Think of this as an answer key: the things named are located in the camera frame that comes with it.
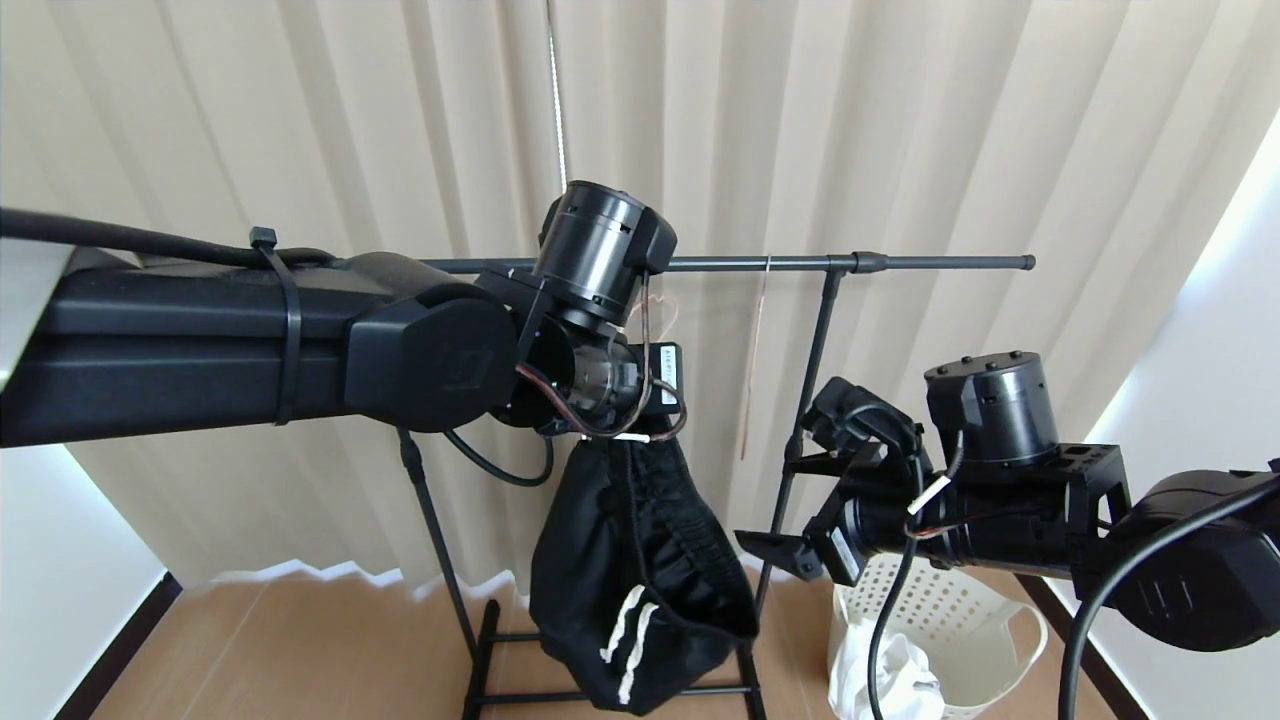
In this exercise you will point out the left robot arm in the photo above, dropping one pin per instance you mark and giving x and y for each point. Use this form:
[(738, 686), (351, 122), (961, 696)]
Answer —
[(180, 350)]

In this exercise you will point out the white garment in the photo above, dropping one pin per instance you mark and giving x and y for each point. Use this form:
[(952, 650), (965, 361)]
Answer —
[(900, 680)]

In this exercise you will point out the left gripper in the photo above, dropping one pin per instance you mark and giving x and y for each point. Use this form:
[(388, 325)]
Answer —
[(610, 385)]

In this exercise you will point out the black clothes rack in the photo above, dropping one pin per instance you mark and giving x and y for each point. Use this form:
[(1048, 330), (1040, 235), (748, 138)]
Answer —
[(900, 263)]

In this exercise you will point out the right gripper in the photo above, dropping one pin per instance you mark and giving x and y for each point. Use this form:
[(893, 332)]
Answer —
[(900, 525)]

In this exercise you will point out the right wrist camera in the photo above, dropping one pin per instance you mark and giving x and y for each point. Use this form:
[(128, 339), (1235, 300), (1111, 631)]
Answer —
[(860, 420)]

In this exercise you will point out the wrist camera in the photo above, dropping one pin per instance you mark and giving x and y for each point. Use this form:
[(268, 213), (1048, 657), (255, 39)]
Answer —
[(662, 240), (860, 420)]

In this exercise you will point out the beige curtain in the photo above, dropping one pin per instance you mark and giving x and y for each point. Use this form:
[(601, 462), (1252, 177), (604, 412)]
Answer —
[(900, 130)]

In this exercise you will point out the white laundry basket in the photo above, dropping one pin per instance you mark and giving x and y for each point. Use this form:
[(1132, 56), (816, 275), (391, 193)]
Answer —
[(990, 620)]

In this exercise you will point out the black shorts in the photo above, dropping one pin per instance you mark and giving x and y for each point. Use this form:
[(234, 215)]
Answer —
[(620, 560)]

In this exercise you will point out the pink clothes hanger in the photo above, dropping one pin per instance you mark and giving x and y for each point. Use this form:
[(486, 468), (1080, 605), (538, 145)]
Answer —
[(753, 380), (672, 312)]

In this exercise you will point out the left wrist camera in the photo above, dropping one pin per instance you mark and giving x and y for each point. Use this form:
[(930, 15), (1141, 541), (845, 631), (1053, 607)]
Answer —
[(662, 240)]

